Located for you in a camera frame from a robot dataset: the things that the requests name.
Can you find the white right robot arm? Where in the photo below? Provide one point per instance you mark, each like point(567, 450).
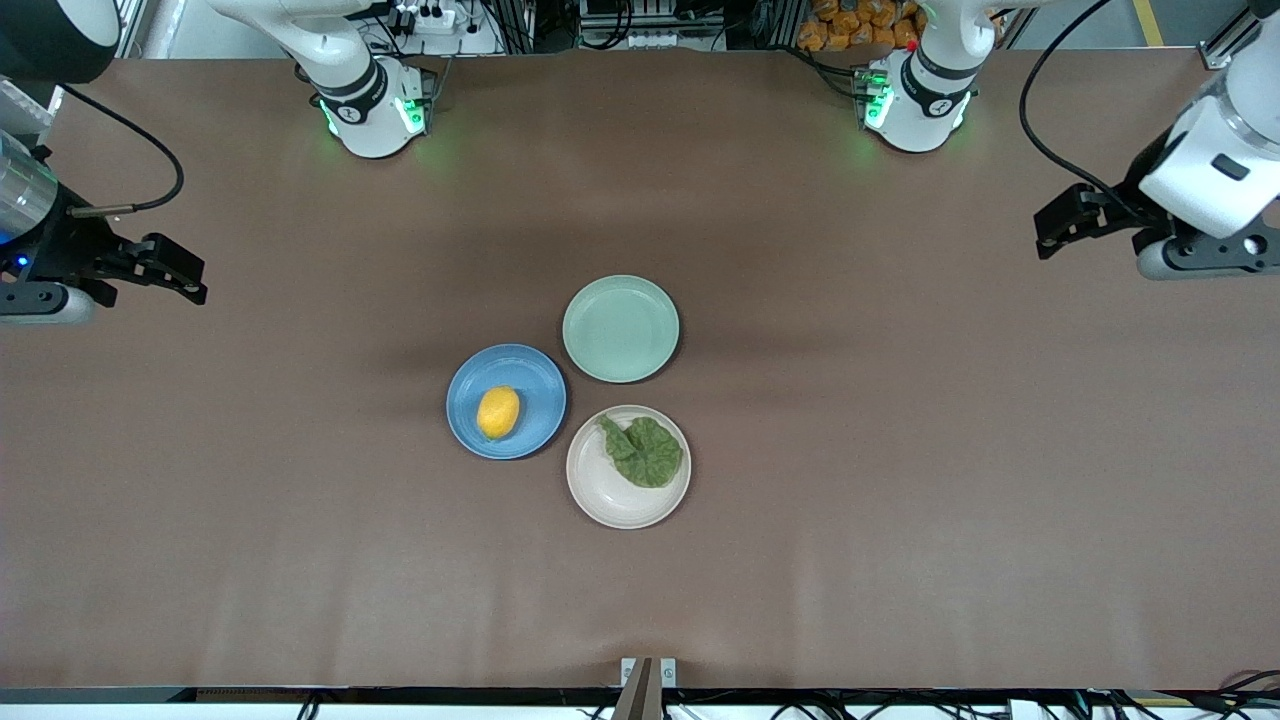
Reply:
point(350, 90)

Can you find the green lettuce leaf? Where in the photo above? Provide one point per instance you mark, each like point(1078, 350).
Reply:
point(645, 455)

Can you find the green plate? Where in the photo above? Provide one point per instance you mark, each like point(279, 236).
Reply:
point(620, 328)

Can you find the white power strip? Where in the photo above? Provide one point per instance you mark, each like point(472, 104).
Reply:
point(425, 17)

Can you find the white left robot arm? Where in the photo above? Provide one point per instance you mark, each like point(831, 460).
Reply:
point(925, 95)

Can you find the bag of orange items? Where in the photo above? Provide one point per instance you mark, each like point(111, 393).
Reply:
point(860, 25)

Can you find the metal table edge bracket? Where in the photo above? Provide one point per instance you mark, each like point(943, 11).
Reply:
point(648, 685)

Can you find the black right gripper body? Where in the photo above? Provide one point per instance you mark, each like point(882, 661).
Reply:
point(66, 250)

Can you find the yellow lemon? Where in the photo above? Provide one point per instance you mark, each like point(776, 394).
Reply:
point(498, 412)

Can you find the blue plate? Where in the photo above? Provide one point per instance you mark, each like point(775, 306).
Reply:
point(506, 402)

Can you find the beige plate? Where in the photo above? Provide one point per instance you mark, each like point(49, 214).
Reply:
point(610, 495)

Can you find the black equipment rack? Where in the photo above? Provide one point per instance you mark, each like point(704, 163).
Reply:
point(650, 20)

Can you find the aluminium frame profile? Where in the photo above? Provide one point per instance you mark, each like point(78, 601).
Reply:
point(1225, 40)

